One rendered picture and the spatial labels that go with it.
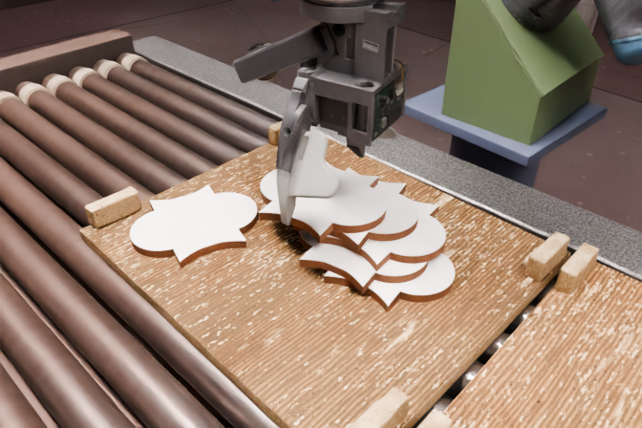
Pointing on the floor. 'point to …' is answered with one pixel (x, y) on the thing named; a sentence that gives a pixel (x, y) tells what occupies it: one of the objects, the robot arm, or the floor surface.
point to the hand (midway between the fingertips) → (321, 187)
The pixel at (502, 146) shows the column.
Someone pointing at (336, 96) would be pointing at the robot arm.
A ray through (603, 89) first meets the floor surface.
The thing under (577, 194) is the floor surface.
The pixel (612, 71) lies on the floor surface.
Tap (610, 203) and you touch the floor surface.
